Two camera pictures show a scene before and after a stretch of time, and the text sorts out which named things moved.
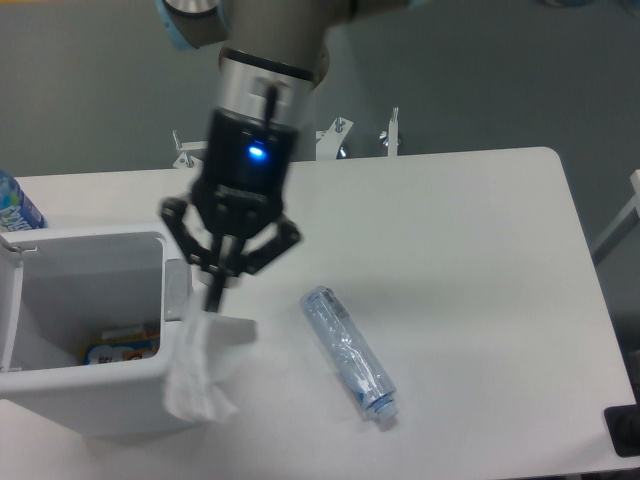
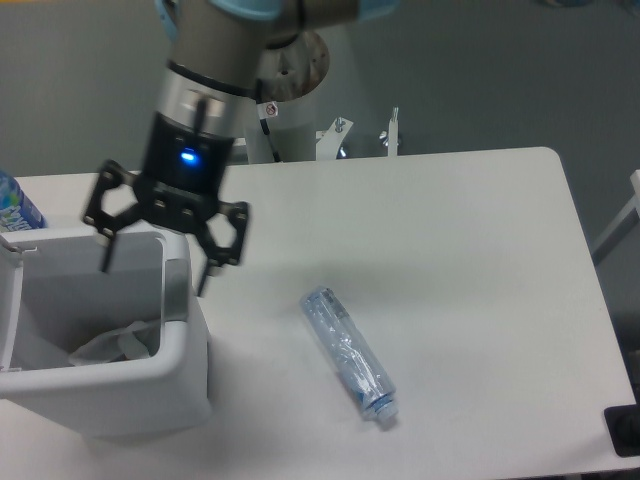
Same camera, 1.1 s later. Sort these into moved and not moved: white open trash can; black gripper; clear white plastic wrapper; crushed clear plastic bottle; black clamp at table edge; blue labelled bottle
Moved: black gripper; clear white plastic wrapper
Not moved: white open trash can; blue labelled bottle; black clamp at table edge; crushed clear plastic bottle
